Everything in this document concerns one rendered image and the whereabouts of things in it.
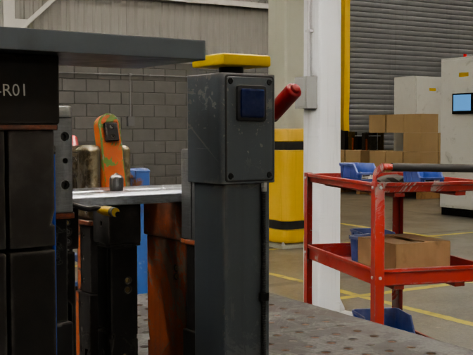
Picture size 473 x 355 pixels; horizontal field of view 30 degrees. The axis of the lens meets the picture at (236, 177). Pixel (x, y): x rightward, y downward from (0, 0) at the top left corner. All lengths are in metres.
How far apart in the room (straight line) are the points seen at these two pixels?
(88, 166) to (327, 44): 3.79
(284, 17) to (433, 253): 5.23
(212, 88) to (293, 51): 7.38
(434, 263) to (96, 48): 2.63
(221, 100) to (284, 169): 7.27
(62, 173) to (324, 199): 4.14
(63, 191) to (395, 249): 2.33
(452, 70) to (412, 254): 8.41
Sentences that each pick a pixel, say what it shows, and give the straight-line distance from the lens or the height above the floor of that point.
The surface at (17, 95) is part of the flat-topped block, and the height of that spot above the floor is 1.11.
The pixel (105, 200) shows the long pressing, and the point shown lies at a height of 1.00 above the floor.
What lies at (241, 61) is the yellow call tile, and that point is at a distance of 0.90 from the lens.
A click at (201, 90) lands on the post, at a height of 1.12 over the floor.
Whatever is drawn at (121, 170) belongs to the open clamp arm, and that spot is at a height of 1.02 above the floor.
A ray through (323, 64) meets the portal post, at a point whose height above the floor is 1.46.
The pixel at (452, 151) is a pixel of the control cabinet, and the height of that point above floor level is 0.82.
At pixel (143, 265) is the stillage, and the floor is 0.60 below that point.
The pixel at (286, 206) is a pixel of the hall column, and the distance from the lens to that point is 8.17.
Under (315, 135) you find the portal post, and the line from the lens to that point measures 5.04.
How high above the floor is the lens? 1.08
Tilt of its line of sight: 3 degrees down
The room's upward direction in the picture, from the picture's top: straight up
